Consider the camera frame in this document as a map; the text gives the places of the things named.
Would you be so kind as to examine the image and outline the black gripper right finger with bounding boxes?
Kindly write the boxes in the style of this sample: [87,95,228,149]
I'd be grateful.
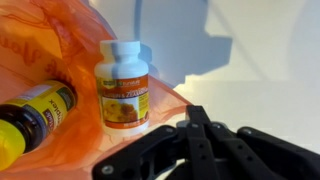
[208,121,320,180]

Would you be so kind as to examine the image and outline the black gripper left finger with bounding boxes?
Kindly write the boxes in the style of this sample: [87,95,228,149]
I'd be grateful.
[91,104,218,180]

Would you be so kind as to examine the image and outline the white medicine bottle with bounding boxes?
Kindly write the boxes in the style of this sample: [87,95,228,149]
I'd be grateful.
[93,39,151,136]

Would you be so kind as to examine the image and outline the orange plastic bag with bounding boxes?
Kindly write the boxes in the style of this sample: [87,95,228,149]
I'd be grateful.
[0,0,193,180]

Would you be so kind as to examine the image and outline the dark bottle with yellow cap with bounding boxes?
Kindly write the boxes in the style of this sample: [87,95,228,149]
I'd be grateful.
[0,78,79,172]

